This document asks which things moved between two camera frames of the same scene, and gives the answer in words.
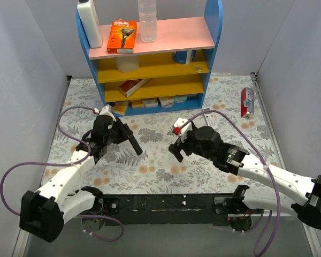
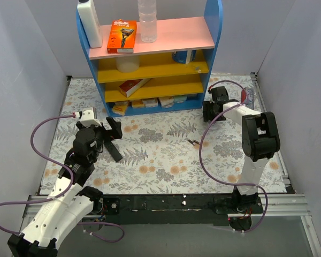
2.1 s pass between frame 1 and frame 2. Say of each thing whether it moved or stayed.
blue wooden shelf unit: stayed
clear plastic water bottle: stayed
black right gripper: moved
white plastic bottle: stayed
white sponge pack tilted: stayed
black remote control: moved
